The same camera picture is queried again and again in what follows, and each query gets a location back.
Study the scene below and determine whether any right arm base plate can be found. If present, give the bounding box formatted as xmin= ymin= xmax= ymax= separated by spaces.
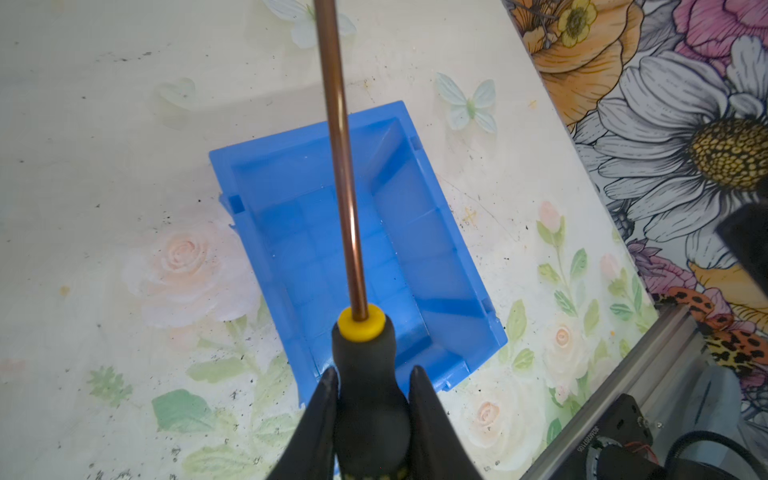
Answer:
xmin=552 ymin=394 xmax=664 ymax=479

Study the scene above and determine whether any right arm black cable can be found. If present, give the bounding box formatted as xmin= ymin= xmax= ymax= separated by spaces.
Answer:
xmin=659 ymin=428 xmax=768 ymax=480

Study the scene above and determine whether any black yellow screwdriver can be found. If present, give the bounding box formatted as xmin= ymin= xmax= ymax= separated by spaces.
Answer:
xmin=314 ymin=1 xmax=411 ymax=479

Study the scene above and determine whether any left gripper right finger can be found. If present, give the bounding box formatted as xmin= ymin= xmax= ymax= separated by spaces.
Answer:
xmin=408 ymin=366 xmax=481 ymax=480

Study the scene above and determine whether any blue plastic bin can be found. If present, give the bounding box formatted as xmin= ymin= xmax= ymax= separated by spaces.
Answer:
xmin=208 ymin=100 xmax=509 ymax=407

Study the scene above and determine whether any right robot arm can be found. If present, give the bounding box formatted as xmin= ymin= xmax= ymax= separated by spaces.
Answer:
xmin=716 ymin=202 xmax=768 ymax=294

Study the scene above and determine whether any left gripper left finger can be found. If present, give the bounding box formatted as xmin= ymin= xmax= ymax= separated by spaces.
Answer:
xmin=267 ymin=367 xmax=338 ymax=480

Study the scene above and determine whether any aluminium frame rail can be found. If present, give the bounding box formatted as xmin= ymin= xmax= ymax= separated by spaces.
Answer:
xmin=524 ymin=306 xmax=709 ymax=479

